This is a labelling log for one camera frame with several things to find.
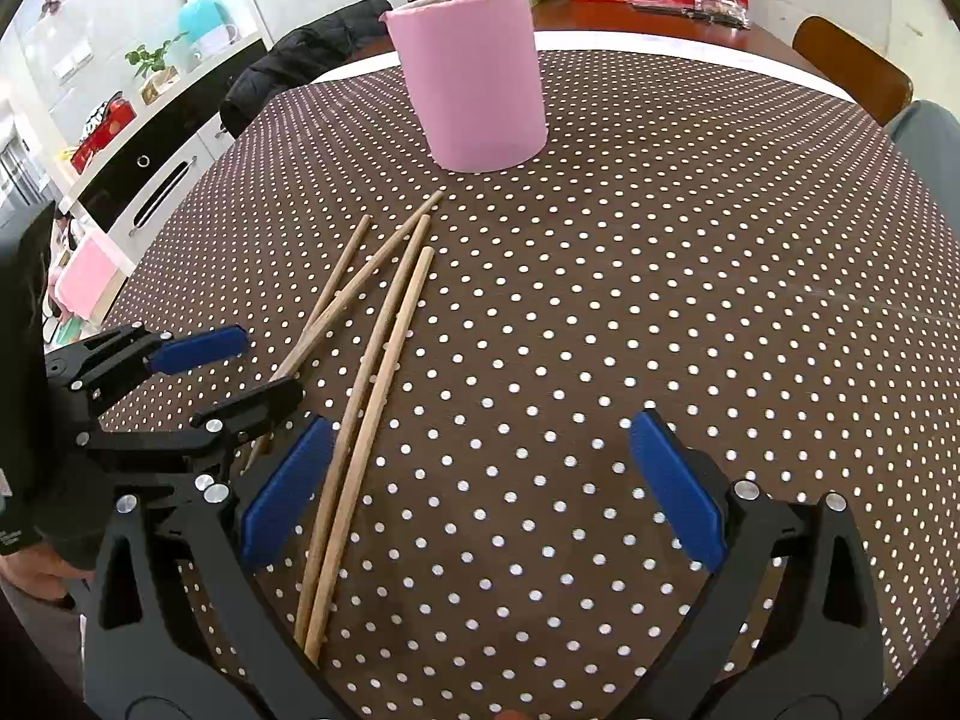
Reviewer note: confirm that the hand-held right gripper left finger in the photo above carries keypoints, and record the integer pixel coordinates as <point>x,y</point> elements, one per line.
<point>289,487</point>

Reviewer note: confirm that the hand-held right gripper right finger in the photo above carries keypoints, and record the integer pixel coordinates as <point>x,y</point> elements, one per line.
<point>675,480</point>

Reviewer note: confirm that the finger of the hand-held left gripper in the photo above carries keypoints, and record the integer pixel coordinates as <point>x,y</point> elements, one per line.
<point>255,405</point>
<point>202,349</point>

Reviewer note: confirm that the wooden chopstick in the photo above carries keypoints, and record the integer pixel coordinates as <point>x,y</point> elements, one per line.
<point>337,277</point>
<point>388,390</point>
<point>360,281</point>
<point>409,274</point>

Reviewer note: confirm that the pink cylindrical cup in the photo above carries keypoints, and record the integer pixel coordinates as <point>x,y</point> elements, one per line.
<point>472,90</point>

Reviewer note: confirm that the person's left hand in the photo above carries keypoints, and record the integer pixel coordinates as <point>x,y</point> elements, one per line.
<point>41,574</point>

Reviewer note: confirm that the white and black cabinet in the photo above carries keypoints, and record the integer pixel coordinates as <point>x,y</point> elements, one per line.
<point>172,165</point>

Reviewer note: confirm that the brown polka-dot tablecloth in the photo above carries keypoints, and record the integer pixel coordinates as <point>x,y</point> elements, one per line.
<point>637,277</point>

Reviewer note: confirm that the red gift box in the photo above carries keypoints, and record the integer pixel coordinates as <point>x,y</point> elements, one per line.
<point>105,127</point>

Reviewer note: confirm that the potted green plant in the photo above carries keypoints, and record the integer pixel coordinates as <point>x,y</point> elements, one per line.
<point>154,56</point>

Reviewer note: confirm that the black jacket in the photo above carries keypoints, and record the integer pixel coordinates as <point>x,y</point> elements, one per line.
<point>300,60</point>

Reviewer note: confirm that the teal and white appliance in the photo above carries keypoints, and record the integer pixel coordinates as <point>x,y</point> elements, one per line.
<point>201,19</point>

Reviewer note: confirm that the grey cloth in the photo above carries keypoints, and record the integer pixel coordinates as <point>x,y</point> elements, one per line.
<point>930,142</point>

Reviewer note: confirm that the brown wooden chair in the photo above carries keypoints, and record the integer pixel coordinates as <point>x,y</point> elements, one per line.
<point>855,67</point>

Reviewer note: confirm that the clear plastic packet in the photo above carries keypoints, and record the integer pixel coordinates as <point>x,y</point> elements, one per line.
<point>720,4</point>

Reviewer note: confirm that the white wall switch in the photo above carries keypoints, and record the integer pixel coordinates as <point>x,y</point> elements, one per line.
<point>73,62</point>

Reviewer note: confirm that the butterfly wall decoration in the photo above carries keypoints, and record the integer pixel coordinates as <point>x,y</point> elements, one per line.
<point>52,4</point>

